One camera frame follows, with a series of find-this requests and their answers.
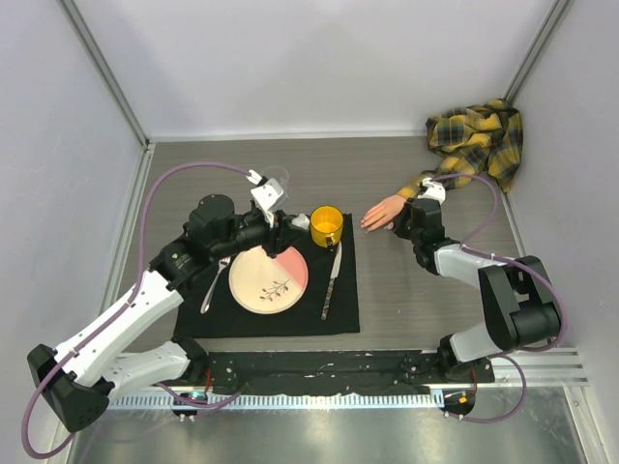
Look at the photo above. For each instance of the white slotted cable duct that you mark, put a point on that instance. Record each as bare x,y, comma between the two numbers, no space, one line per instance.
161,400

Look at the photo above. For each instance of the silver fork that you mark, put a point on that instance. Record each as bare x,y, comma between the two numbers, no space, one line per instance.
222,265

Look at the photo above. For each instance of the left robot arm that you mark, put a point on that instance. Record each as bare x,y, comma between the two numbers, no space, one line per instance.
80,377

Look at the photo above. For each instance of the black cloth placemat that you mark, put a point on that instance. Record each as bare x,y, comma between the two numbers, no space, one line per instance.
226,318

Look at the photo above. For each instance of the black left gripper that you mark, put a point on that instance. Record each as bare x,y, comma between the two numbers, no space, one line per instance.
281,236

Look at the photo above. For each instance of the yellow mug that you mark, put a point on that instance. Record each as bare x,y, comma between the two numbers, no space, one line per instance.
326,225

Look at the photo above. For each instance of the silver table knife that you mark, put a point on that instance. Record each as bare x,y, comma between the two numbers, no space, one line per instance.
333,276

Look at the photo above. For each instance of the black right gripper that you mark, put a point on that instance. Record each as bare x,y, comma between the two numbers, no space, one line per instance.
399,228

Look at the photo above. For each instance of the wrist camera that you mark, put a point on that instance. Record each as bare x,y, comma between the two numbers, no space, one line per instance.
430,189
268,196

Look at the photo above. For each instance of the clear plastic cup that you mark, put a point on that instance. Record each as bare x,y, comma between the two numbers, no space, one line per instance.
277,178

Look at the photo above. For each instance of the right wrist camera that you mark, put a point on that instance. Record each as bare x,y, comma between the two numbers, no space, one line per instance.
430,189

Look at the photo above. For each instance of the white nail polish bottle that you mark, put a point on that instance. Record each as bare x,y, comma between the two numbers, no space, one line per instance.
301,221

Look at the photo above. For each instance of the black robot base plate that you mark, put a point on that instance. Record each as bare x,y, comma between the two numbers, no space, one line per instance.
328,373

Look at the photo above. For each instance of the mannequin hand with painted nails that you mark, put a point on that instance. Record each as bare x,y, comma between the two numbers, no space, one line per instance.
383,213

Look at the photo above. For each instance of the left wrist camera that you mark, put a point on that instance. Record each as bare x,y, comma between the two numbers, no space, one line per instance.
268,196

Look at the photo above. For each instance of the pink and cream plate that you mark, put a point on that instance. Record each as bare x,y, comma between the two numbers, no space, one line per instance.
264,285

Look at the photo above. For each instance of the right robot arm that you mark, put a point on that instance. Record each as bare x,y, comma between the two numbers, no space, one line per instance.
519,306

